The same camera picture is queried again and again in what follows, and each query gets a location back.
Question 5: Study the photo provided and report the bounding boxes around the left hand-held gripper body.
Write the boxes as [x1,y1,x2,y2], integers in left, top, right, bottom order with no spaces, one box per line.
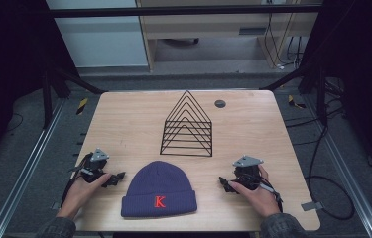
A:
[70,147,111,184]

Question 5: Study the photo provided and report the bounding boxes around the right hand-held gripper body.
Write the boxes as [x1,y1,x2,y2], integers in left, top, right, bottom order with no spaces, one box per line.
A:
[232,155,265,191]

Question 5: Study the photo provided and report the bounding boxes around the purple knit beanie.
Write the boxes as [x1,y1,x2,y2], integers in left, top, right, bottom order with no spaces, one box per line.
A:
[120,160,198,218]

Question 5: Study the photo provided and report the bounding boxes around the black wire rack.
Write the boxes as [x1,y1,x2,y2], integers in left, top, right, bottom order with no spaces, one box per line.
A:
[159,89,214,158]

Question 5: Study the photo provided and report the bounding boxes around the person's right hand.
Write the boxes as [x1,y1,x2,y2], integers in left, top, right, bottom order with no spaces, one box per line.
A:
[227,164,282,218]

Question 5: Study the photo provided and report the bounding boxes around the person's left hand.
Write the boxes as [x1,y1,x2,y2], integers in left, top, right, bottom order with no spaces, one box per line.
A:
[56,173,113,220]

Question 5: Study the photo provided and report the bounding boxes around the yellow black striped tape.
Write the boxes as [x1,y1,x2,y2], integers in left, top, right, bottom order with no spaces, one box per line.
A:
[75,97,89,116]
[287,94,307,110]

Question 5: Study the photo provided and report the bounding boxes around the grey tape piece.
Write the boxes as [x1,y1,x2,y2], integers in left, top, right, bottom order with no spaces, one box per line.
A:
[300,201,324,212]

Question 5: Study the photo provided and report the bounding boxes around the black metal stand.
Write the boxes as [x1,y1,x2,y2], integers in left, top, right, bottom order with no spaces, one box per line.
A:
[39,65,108,130]
[259,63,331,127]

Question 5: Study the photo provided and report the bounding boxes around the white cabinet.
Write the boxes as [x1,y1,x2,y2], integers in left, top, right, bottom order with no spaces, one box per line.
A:
[45,0,150,68]

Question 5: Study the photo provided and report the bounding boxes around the wooden desk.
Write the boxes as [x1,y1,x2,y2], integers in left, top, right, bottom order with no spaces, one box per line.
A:
[135,0,323,72]

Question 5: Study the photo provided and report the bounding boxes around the black horizontal bar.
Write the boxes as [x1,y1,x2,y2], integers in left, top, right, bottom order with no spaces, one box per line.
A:
[46,4,323,18]

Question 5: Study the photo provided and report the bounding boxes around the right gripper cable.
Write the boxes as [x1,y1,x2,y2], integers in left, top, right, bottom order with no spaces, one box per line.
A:
[256,175,285,213]

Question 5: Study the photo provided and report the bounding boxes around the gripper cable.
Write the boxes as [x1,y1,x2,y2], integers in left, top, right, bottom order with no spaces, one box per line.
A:
[256,175,285,213]
[60,152,94,207]

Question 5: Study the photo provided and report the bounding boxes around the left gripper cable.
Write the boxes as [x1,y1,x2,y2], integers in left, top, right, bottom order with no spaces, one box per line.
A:
[60,152,94,207]

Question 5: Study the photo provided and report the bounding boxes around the aluminium rail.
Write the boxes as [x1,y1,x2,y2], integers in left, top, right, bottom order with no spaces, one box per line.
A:
[0,98,67,238]
[306,95,372,238]

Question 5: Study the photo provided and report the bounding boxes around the black floor cable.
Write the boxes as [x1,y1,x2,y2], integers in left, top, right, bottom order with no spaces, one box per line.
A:
[284,75,356,221]

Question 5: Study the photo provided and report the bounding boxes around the hanging black cables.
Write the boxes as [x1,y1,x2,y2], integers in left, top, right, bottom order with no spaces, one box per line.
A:
[263,0,306,70]

